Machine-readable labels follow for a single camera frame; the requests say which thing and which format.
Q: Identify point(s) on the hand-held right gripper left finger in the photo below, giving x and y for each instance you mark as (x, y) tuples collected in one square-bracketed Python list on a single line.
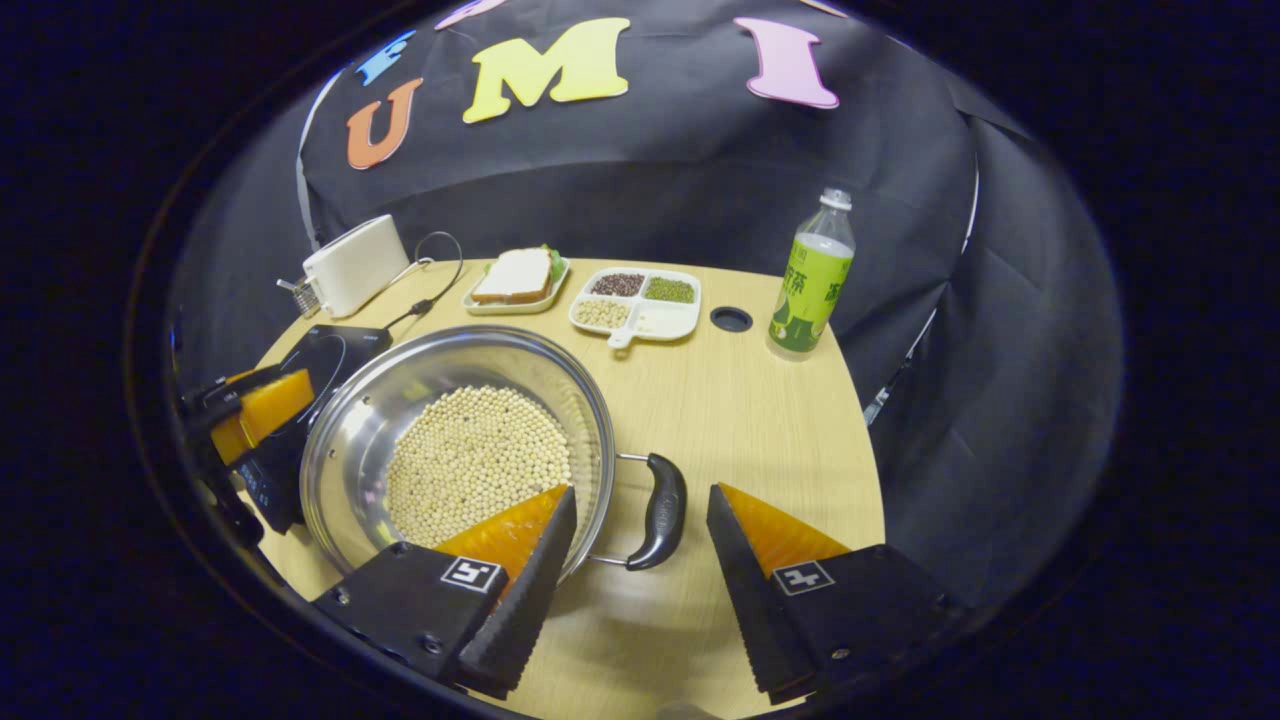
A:
[(530, 600)]

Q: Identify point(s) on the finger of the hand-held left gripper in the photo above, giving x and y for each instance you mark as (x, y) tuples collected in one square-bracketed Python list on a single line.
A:
[(265, 410), (215, 390)]

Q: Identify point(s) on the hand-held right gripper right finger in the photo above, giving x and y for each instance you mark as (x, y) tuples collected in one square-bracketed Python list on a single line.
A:
[(745, 590)]

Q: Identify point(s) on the stainless steel pot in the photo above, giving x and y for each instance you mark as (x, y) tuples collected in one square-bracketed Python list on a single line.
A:
[(360, 440)]

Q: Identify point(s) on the black induction cooktop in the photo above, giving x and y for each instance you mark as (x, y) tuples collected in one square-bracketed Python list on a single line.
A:
[(345, 350)]

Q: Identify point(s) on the pile of soybeans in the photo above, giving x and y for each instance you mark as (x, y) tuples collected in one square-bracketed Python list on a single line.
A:
[(470, 450)]

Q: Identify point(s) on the white toaster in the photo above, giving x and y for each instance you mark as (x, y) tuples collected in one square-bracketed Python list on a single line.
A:
[(355, 265)]

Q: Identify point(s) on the pale green sandwich plate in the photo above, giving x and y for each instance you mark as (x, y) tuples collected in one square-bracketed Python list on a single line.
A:
[(500, 308)]

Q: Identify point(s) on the black desk grommet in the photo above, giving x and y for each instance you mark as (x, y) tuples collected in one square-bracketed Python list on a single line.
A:
[(731, 319)]

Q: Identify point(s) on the white divided dish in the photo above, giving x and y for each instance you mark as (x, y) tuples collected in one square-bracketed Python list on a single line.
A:
[(665, 322)]

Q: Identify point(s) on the white bread sandwich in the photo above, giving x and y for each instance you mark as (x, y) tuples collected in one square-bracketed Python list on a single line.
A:
[(512, 275)]

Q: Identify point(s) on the small portion of soybeans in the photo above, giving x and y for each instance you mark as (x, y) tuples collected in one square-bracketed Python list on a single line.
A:
[(601, 313)]

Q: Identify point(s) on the green label drink bottle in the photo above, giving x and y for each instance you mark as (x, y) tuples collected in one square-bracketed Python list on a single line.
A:
[(805, 300)]

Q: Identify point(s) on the portion of green mung beans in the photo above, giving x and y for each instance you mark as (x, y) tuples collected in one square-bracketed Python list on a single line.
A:
[(669, 290)]

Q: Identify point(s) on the portion of dark red beans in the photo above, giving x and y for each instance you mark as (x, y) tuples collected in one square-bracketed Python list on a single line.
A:
[(617, 284)]

